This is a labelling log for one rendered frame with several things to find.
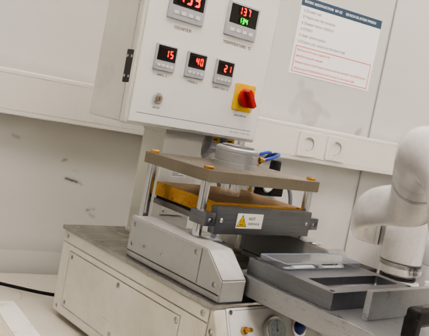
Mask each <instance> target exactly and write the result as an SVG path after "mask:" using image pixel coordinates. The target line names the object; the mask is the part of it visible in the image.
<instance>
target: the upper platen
mask: <svg viewBox="0 0 429 336"><path fill-rule="evenodd" d="M200 187H201V185H195V184H187V183H172V182H164V181H157V186H156V190H155V195H157V197H154V200H153V203H156V204H158V205H161V206H163V207H166V208H168V209H171V210H173V211H176V212H178V213H181V214H183V215H186V216H188V217H189V216H190V212H191V207H197V201H198V198H199V191H200ZM212 205H228V206H238V207H258V208H269V209H289V210H300V207H296V206H294V205H289V204H287V203H283V202H281V201H277V200H274V199H271V198H268V197H264V196H262V195H258V194H256V193H251V192H249V191H245V190H243V189H241V185H230V184H222V183H221V186H220V187H217V186H211V188H210V191H209V198H208V202H207V208H206V210H208V211H211V209H212Z"/></svg>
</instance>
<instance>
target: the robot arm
mask: <svg viewBox="0 0 429 336"><path fill-rule="evenodd" d="M350 225H351V231H352V234H353V236H354V237H355V238H357V239H358V240H361V241H363V242H366V243H371V244H374V245H379V246H381V248H382V251H381V254H380V260H379V264H378V268H379V269H380V270H379V271H377V274H380V275H383V276H385V277H388V278H391V279H393V280H396V281H399V282H401V283H404V284H407V285H410V286H412V287H419V283H417V282H416V279H415V278H414V277H419V276H421V274H422V271H421V270H420V269H421V266H422V260H423V256H424V251H425V248H426V242H427V238H428V233H429V126H428V125H423V126H418V127H415V128H412V129H411V130H409V131H408V132H407V133H405V134H404V136H403V137H402V138H401V140H400V141H399V143H398V146H397V148H396V153H395V158H394V167H393V172H392V182H391V185H384V186H379V187H375V188H372V189H369V190H368V191H366V192H365V193H363V194H362V195H361V196H360V197H359V198H358V200H357V202H356V203H355V205H354V208H353V210H352V216H351V224H350Z"/></svg>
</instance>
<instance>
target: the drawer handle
mask: <svg viewBox="0 0 429 336"><path fill-rule="evenodd" d="M423 327H429V305H418V306H411V307H409V308H408V309H407V312H406V315H405V316H404V321H403V325H402V330H401V334H400V335H401V336H419V334H420V329H421V328H423Z"/></svg>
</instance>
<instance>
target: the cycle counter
mask: <svg viewBox="0 0 429 336"><path fill-rule="evenodd" d="M177 3H180V4H182V5H186V6H188V7H192V8H194V9H198V10H201V4H202V0H177Z"/></svg>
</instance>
